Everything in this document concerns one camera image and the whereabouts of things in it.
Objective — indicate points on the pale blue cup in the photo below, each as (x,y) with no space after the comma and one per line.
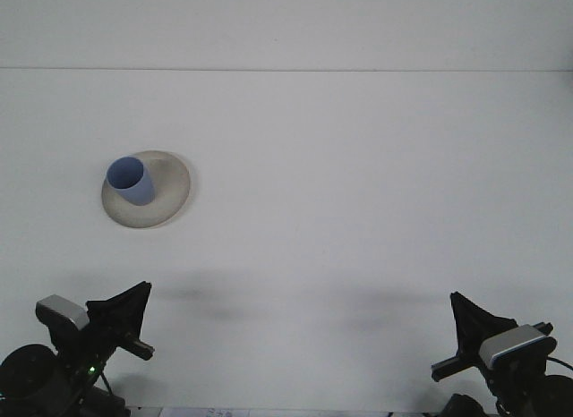
(139,193)

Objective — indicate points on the pale round plate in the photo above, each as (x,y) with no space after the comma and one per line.
(170,198)

